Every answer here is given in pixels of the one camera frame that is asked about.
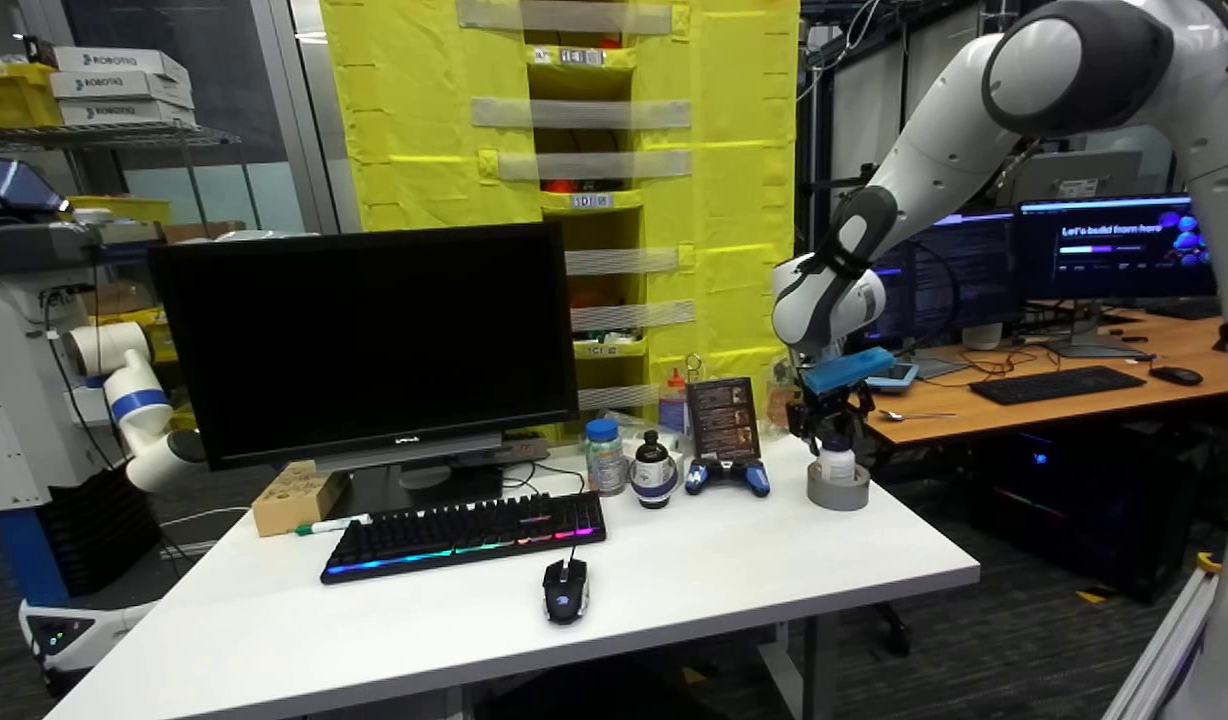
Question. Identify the wooden desk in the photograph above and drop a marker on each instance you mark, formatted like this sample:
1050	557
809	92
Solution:
1104	350

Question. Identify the black computer mouse blue light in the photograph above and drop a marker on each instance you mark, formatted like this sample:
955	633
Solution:
565	586

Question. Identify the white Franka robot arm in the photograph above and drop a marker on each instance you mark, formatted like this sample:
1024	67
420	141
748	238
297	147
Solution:
956	147

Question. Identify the white base with black top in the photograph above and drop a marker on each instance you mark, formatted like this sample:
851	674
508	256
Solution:
78	631

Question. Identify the black computer monitor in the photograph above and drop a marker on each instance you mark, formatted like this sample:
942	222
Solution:
367	333

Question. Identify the small cardboard box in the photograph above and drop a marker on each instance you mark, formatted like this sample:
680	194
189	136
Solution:
293	499

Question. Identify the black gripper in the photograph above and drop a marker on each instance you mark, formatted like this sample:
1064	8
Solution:
826	409

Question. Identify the blue grey teach pendant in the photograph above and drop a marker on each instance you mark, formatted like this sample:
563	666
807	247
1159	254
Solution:
903	377

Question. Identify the clear jar with brown contents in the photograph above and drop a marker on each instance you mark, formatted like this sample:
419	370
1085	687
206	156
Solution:
782	406

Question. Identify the white bottle with blue cap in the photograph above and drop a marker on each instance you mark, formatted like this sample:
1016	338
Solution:
839	467

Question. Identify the clear jar with blue lid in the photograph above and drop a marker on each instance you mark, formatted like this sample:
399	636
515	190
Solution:
605	456

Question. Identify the dark framed picture card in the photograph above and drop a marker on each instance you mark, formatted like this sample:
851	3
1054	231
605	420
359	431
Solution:
724	418

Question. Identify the stacked white cardboard boxes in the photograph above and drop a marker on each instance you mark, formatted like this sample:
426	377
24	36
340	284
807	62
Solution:
120	84

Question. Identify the dark bottle with white label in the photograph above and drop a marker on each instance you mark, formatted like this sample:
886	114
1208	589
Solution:
653	475

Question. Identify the yellow shelf unit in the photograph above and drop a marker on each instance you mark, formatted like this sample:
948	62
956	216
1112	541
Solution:
426	120

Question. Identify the black computer tower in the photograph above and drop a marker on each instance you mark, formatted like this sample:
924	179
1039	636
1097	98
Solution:
1104	505

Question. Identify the yellow storage bin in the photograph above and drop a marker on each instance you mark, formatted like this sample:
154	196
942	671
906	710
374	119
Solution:
13	98

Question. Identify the clear bottle with orange cap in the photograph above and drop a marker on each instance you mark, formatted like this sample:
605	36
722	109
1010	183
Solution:
674	406

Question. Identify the monitor with purple screen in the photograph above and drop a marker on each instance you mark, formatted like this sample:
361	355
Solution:
1104	247

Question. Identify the grey masking tape roll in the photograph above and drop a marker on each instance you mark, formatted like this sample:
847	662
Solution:
839	493

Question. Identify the grey metal frame rail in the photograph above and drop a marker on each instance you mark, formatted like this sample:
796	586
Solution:
1147	666

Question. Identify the plain black mouse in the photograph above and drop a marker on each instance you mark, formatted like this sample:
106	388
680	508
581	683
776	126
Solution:
1177	377

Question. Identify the black backlit keyboard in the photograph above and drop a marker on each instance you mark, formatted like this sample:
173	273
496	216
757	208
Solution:
467	531

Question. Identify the plain black keyboard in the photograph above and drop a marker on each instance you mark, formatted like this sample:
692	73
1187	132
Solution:
1054	385

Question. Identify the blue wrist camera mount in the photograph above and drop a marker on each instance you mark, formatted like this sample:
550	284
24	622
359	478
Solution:
853	370

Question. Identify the green white marker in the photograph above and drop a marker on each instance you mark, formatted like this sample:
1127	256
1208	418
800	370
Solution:
321	526

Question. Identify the white robot with blue stripe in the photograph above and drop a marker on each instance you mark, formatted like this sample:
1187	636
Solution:
35	401

